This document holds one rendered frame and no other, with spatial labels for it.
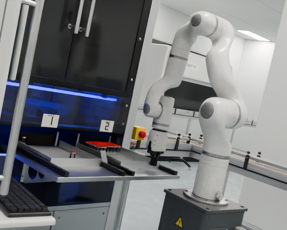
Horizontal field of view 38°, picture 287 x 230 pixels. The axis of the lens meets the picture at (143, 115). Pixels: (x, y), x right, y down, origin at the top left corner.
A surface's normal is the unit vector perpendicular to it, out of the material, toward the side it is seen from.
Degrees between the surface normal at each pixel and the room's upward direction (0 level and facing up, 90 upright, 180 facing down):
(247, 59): 90
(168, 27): 90
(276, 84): 90
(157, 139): 88
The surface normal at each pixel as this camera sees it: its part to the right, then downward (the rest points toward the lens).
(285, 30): -0.70, -0.09
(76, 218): 0.68, 0.20
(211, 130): -0.59, 0.56
